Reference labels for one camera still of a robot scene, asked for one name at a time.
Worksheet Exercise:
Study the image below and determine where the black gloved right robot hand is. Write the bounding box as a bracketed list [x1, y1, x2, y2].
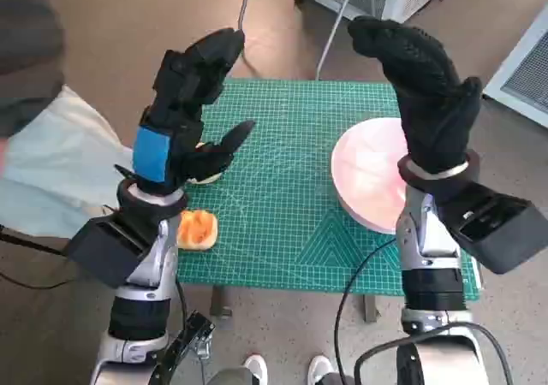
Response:
[347, 15, 484, 176]

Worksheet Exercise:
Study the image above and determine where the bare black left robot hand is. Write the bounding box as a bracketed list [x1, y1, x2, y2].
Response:
[131, 28, 257, 193]

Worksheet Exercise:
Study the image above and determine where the pink plastic bowl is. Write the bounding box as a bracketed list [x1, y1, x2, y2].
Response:
[330, 117, 413, 234]

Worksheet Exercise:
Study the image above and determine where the green cutting mat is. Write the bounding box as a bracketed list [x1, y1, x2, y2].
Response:
[176, 78, 483, 299]

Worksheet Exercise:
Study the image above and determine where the person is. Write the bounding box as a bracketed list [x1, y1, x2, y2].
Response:
[0, 0, 136, 240]

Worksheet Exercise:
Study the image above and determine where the metal table leg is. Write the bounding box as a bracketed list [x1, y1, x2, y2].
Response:
[362, 294, 383, 323]
[209, 285, 235, 320]

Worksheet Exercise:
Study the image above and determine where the white shoe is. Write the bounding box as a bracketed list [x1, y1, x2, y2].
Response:
[308, 353, 333, 385]
[242, 353, 269, 385]

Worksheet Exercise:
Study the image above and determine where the grey cable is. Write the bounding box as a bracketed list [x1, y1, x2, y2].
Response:
[235, 0, 254, 68]

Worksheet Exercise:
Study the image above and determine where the white cable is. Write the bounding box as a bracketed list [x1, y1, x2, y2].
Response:
[315, 0, 374, 80]

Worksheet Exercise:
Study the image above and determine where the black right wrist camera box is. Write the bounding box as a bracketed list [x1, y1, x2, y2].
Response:
[436, 182, 539, 275]

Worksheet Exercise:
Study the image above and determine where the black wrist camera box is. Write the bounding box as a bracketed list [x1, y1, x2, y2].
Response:
[436, 182, 539, 275]
[66, 213, 160, 288]

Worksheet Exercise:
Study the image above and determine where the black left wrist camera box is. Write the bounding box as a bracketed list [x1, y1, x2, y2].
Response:
[66, 213, 160, 288]

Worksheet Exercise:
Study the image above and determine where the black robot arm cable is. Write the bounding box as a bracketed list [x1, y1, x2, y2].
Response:
[335, 235, 402, 385]

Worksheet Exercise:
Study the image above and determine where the thin black floor cable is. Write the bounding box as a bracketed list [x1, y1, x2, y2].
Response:
[0, 271, 86, 291]

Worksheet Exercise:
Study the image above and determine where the black perforated robot strap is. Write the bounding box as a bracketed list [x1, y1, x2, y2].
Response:
[152, 311, 216, 385]

